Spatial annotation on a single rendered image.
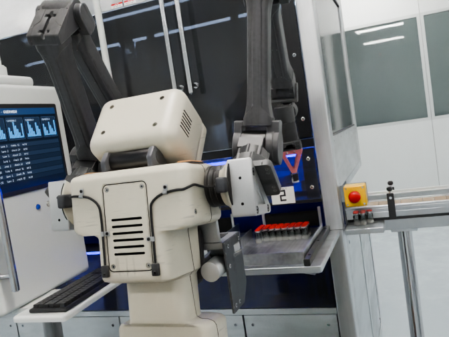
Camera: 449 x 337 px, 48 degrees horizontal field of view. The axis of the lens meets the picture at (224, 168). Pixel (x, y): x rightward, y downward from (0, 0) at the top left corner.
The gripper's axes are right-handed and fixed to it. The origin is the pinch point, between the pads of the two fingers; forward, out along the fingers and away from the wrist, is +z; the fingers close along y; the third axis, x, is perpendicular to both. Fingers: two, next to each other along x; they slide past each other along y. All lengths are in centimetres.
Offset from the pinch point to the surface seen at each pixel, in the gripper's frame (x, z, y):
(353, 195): -18.8, 15.0, 14.3
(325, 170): -11.5, 6.5, 20.8
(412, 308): -35, 63, 24
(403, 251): -35, 42, 26
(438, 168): -182, 118, 442
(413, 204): -40, 24, 23
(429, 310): -73, 130, 142
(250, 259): 17.0, 21.8, -12.1
